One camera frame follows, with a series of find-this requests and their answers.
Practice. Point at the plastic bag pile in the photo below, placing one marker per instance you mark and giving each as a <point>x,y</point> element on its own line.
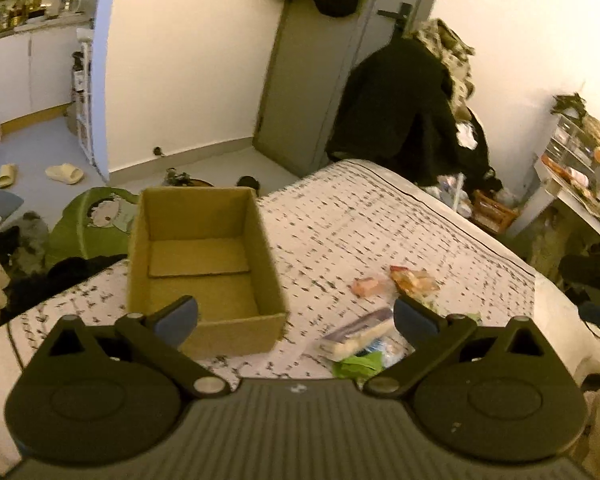
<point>447,192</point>

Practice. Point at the orange bread snack packet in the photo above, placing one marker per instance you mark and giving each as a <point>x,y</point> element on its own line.
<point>412,279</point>

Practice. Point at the white kitchen cabinet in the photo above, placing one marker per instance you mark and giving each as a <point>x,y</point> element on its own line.
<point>30,75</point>

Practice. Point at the row of counter bottles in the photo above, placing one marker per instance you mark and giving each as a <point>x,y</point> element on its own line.
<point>10,17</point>

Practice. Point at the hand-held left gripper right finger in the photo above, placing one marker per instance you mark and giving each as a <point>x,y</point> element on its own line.
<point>412,320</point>

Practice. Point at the blue and white snack packet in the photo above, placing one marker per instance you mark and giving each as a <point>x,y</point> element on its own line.
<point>387,352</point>

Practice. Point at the blue-grey pad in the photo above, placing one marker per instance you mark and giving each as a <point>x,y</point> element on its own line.
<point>2,205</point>

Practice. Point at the black coat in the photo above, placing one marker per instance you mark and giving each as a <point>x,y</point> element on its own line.
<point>395,110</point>

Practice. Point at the green cartoon cushion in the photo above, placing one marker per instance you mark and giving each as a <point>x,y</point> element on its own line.
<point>80,225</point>

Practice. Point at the black bag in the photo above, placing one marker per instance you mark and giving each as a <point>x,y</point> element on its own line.
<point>585,270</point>

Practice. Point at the white cloth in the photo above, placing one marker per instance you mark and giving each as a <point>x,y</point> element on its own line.
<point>465,136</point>

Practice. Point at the pink snack packet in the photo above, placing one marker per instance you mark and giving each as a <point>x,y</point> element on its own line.
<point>370,286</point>

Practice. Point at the grey room door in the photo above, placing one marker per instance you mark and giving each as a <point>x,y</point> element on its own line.
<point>315,85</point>

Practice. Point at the camouflage patterned garment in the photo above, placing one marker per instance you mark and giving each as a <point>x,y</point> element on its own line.
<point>445,42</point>

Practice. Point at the metal pot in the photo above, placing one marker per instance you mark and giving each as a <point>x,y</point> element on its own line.
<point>69,6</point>

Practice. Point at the slim white rack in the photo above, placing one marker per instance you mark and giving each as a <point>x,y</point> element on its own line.
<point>84,100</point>

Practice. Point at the cream slipper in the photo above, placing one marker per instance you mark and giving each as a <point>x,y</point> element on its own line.
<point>7,175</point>
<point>65,173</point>

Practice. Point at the wooden crate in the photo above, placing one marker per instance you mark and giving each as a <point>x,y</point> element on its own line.
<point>495,212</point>

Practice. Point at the dark green plant decoration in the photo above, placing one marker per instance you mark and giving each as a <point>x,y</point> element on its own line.
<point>570,104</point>

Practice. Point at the white and purple snack packet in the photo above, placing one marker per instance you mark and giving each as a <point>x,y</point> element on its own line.
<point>355,332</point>

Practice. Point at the bed with patterned sheet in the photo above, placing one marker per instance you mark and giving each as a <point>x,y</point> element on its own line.
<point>355,220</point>

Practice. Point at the clear drawer organizer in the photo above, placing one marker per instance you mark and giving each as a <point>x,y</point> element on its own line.
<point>575,142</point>

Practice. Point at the dark floor clutter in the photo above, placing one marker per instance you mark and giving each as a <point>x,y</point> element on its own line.
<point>180,177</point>

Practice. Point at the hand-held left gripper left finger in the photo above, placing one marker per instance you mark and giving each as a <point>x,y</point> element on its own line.
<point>180,316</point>

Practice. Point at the green snack packet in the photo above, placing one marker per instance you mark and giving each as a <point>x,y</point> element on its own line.
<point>357,365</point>

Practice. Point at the cardboard box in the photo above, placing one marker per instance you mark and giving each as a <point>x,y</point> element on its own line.
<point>200,285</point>

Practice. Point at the dark cloth pile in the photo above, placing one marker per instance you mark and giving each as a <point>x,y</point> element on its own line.
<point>75,272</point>

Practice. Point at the white desk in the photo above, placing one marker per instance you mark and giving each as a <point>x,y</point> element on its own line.
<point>580,210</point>

